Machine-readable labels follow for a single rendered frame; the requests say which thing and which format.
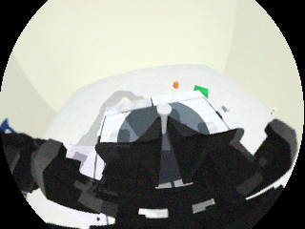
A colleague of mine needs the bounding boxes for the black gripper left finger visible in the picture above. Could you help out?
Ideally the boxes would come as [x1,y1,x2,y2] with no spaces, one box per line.
[95,117,161,187]

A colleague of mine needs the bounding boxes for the dark grey round disc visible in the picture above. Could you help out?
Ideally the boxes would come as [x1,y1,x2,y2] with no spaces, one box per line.
[117,102,210,184]

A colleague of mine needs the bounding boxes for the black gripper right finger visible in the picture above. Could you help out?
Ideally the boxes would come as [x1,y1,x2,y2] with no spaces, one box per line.
[167,115,245,184]

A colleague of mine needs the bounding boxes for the silver metal pin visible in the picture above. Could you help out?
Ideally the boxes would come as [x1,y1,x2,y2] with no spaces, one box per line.
[156,104,172,134]

